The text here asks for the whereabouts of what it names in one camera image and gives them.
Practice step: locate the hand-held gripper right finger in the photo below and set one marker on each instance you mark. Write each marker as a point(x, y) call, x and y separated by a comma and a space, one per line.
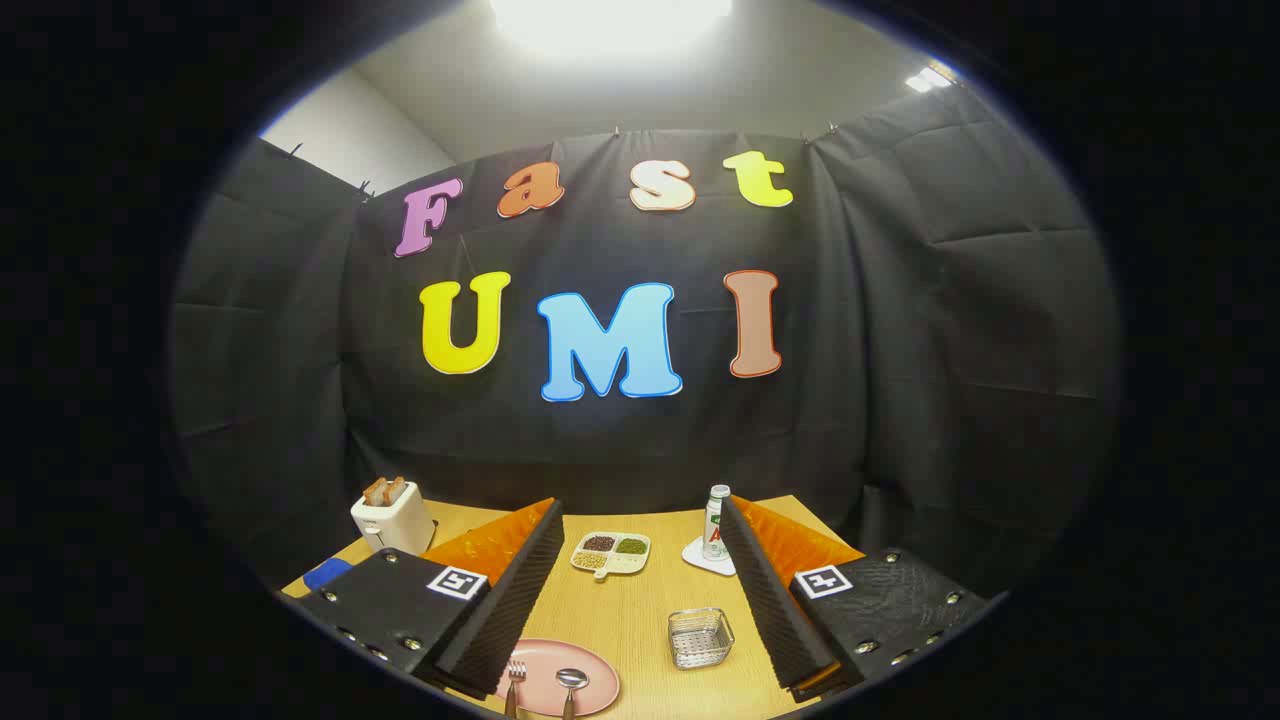
point(780, 610)

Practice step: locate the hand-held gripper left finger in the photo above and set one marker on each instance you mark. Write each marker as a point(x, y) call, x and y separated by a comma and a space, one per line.
point(500, 610)

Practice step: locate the pink plate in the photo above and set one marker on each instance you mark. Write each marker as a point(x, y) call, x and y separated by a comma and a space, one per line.
point(542, 662)

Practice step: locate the white square coaster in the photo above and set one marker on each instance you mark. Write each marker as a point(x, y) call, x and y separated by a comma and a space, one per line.
point(696, 554)

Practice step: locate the white drink bottle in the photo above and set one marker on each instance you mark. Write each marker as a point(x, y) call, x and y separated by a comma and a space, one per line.
point(714, 520)

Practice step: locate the white divided dish of beans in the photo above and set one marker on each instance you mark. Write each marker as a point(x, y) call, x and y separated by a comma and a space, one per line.
point(612, 560)

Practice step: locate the cream toaster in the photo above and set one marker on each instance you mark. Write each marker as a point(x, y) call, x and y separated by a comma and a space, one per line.
point(398, 522)

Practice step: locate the toast slice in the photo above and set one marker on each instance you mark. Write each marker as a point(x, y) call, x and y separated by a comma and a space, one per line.
point(375, 492)
point(396, 487)

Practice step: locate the blue cloth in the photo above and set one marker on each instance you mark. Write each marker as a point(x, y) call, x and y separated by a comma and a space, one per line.
point(325, 575)

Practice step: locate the small ceiling light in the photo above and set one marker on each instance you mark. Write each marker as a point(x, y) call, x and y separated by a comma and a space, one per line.
point(930, 78)

